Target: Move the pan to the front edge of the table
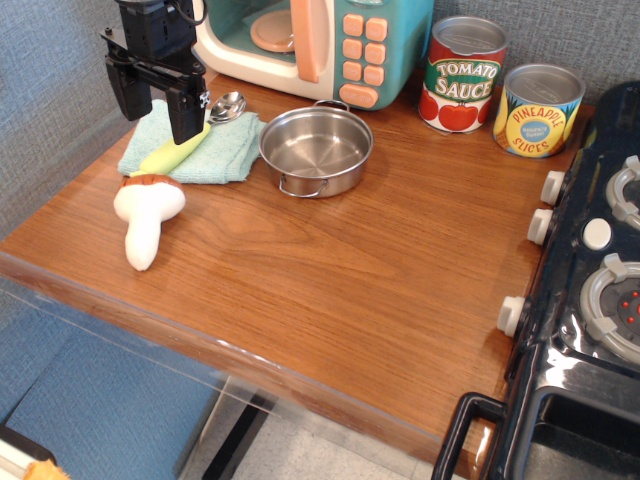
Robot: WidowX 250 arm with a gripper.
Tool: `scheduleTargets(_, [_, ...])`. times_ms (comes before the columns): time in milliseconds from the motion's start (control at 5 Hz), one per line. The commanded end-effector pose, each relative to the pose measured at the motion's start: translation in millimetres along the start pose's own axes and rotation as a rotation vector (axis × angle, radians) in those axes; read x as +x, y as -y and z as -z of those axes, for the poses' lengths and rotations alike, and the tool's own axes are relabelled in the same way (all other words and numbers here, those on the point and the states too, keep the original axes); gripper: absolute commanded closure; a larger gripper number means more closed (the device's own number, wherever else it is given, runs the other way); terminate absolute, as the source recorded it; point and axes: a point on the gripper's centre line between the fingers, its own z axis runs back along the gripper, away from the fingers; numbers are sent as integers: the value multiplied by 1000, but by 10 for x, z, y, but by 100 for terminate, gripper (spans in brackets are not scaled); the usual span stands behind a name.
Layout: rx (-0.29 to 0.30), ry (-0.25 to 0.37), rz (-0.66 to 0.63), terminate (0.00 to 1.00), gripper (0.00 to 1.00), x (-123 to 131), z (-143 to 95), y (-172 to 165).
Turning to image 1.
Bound plush white mushroom toy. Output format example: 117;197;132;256
113;174;186;271

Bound pineapple slices can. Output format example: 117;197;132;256
493;64;586;159

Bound orange object in corner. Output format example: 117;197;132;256
22;460;70;480

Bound teal toy microwave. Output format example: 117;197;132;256
193;1;434;111

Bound stainless steel pan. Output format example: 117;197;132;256
259;100;374;199

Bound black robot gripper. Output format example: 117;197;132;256
102;1;206;145

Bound black toy stove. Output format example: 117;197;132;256
432;81;639;479

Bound spoon with green handle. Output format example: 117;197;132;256
132;91;247;177

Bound light blue folded cloth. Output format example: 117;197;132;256
117;99;266;184

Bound tomato sauce can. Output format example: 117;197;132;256
419;16;508;133

